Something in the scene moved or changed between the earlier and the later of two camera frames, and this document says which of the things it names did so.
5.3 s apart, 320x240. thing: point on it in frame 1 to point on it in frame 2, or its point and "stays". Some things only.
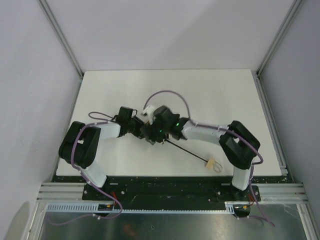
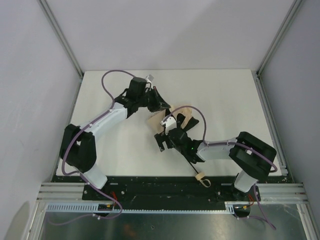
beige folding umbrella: [210, 163] to [154, 121]
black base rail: [171, 189] stays
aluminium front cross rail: [269, 192] stays
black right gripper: [157, 135] to [173, 131]
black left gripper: [144, 130] to [153, 99]
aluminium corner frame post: [295, 5] stays
